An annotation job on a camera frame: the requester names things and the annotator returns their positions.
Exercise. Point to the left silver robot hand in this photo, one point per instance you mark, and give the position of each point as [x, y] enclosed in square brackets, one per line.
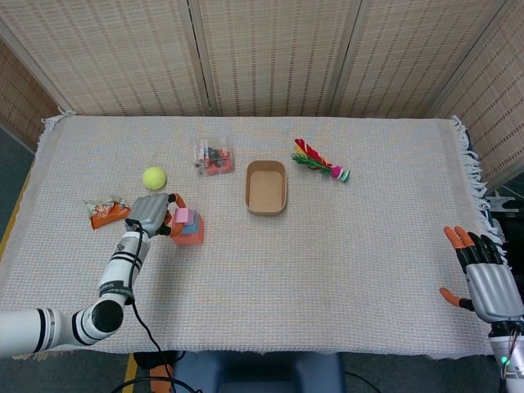
[147, 213]

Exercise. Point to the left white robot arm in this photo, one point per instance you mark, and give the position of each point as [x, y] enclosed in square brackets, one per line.
[118, 262]

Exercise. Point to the orange block under table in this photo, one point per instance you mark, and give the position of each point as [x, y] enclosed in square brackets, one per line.
[157, 374]

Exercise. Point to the orange snack packet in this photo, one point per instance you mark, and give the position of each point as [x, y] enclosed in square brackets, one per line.
[106, 215]

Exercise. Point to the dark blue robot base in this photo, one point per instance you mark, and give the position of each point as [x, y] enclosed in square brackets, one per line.
[254, 374]

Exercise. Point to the brown paper tray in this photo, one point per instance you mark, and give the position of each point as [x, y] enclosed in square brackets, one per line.
[265, 192]

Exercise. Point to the clear box of binder clips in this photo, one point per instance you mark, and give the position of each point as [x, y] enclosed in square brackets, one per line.
[215, 159]

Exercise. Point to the yellow tennis ball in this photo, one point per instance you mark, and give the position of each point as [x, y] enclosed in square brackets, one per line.
[154, 178]

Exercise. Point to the orange foam cube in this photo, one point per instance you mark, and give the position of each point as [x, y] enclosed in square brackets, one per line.
[190, 240]

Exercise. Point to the white stand behind table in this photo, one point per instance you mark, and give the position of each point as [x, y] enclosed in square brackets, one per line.
[501, 202]

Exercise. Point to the beige woven folding screen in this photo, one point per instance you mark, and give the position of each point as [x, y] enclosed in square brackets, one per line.
[266, 57]

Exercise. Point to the blue foam cube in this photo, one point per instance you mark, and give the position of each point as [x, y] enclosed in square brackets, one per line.
[194, 227]

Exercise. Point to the small pink foam cube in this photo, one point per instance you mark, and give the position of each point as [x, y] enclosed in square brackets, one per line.
[184, 215]

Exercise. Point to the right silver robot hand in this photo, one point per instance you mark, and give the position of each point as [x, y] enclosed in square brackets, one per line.
[493, 288]

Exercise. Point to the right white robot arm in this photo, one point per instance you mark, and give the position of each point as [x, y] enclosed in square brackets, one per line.
[513, 368]

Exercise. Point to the white woven tablecloth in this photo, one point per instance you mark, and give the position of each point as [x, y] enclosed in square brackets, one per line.
[307, 266]

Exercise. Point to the colourful feather shuttlecock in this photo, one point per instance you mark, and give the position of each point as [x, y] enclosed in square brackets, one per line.
[315, 160]

